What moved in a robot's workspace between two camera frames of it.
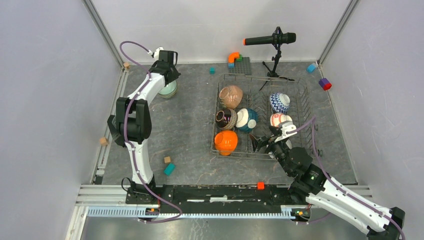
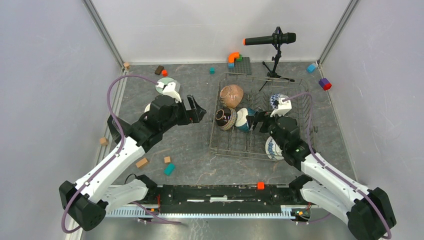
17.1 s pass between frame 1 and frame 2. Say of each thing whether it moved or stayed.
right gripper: moved
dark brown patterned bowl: stayed
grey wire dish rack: stayed
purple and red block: stayed
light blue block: stayed
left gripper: moved
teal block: stayed
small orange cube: stayed
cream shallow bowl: moved
